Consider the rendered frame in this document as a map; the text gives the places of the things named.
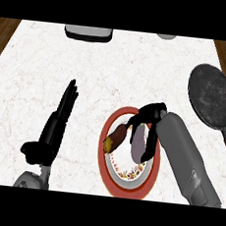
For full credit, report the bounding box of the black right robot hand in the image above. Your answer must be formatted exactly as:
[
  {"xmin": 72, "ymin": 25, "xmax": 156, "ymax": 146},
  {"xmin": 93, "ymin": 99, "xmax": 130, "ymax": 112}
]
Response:
[{"xmin": 123, "ymin": 99, "xmax": 169, "ymax": 166}]

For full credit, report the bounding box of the pale purple oval vegetable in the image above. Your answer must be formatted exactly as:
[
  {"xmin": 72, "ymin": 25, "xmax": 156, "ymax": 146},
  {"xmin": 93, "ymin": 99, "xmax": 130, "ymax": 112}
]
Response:
[{"xmin": 128, "ymin": 120, "xmax": 152, "ymax": 165}]

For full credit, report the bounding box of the grey and black appliance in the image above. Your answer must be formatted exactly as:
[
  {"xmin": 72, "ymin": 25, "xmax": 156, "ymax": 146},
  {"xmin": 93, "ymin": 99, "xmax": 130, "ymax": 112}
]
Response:
[{"xmin": 62, "ymin": 23, "xmax": 114, "ymax": 45}]

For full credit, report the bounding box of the dark brown eggplant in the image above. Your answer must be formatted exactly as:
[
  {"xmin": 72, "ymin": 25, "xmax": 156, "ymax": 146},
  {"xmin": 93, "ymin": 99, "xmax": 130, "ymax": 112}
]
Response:
[{"xmin": 102, "ymin": 121, "xmax": 131, "ymax": 156}]

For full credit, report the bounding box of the dark grey frying pan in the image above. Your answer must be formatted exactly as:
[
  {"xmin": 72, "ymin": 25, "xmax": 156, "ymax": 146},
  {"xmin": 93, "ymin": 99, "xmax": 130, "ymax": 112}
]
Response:
[{"xmin": 179, "ymin": 61, "xmax": 226, "ymax": 166}]

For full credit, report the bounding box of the pale grey round object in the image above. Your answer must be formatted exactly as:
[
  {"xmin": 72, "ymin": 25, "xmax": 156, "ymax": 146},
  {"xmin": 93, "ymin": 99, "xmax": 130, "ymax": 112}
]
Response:
[{"xmin": 155, "ymin": 32, "xmax": 178, "ymax": 41}]

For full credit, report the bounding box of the red-rimmed floral plate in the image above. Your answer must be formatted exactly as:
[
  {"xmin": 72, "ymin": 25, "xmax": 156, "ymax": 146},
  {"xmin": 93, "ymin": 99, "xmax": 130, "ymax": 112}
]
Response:
[{"xmin": 92, "ymin": 103, "xmax": 167, "ymax": 202}]

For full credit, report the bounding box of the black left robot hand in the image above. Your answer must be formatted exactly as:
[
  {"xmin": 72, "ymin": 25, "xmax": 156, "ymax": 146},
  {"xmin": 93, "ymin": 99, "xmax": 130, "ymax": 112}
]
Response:
[{"xmin": 18, "ymin": 74, "xmax": 81, "ymax": 170}]

